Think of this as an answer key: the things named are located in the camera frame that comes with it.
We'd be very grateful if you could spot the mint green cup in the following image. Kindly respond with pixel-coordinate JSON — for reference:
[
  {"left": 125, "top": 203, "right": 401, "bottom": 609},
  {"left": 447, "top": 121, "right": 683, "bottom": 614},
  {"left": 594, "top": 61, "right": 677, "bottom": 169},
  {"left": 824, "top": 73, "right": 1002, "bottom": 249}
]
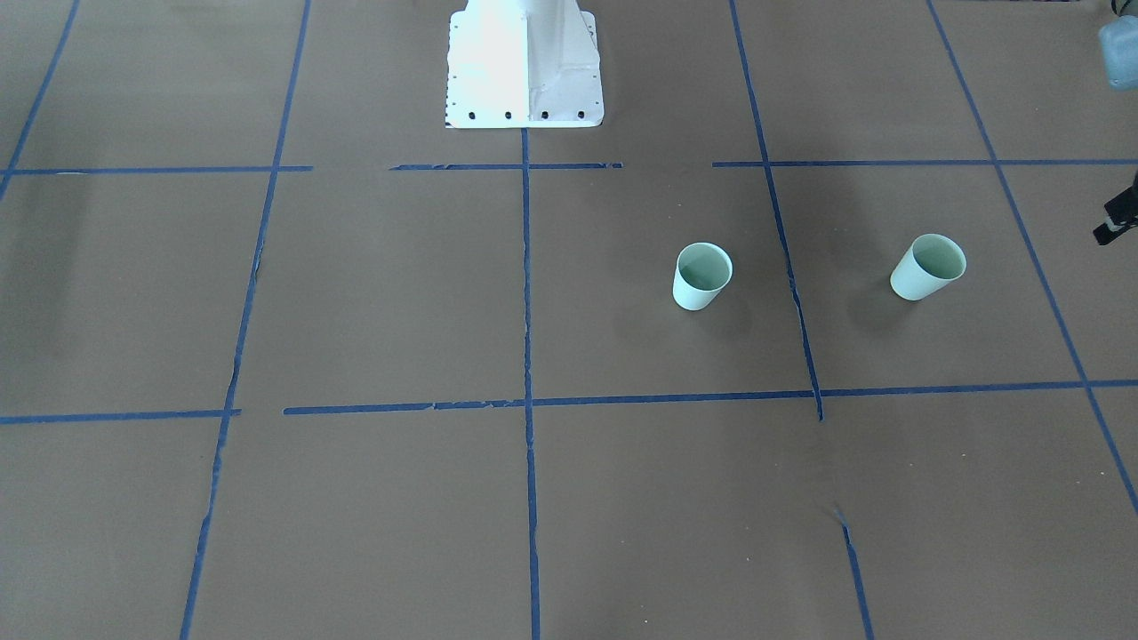
[
  {"left": 889, "top": 233, "right": 967, "bottom": 302},
  {"left": 673, "top": 243, "right": 734, "bottom": 311}
]

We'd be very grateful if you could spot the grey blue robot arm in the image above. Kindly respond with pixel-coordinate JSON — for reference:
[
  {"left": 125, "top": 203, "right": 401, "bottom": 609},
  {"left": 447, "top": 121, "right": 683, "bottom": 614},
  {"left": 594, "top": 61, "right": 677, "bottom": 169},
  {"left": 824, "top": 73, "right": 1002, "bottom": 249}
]
[{"left": 1092, "top": 1, "right": 1137, "bottom": 246}]

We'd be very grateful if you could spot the brown paper table cover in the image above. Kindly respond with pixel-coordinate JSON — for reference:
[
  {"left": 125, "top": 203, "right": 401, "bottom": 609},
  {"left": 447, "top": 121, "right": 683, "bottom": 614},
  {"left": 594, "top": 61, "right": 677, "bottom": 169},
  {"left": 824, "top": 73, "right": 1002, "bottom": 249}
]
[{"left": 3, "top": 1, "right": 1135, "bottom": 639}]

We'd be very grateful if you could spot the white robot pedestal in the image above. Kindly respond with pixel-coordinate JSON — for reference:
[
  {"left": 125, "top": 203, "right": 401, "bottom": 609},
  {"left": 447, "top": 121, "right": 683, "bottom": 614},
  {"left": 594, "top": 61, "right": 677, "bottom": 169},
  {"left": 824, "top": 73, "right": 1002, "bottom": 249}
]
[{"left": 444, "top": 1, "right": 605, "bottom": 130}]

